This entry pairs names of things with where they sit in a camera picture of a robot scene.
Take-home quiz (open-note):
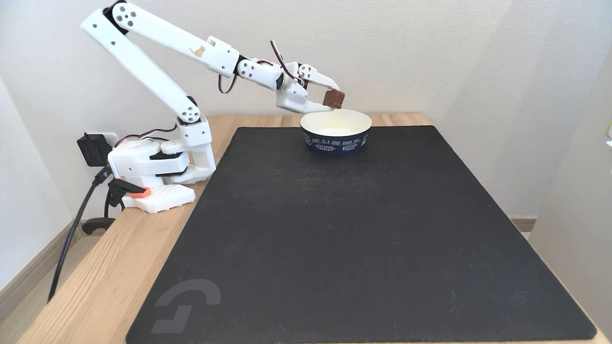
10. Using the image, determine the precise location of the black desk mat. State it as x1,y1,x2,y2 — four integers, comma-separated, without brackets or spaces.
125,125,598,344

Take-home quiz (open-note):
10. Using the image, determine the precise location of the red-brown toy block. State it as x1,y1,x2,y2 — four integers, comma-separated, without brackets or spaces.
323,89,346,110

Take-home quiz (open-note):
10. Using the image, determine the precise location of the red black servo wire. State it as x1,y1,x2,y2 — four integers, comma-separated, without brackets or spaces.
115,124,178,147

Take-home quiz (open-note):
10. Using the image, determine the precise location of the black power adapter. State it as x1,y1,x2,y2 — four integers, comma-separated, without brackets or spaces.
77,132,113,167

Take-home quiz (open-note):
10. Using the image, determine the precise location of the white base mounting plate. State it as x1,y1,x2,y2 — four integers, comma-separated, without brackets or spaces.
122,184,196,215

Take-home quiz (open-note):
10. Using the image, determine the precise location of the black orange table clamp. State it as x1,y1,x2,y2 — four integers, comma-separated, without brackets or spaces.
81,177,153,236

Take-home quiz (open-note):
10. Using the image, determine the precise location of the dark printed paper bowl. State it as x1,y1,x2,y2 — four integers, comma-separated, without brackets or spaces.
300,109,373,157

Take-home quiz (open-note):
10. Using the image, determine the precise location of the black power cable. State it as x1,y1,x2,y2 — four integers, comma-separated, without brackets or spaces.
46,165,113,303

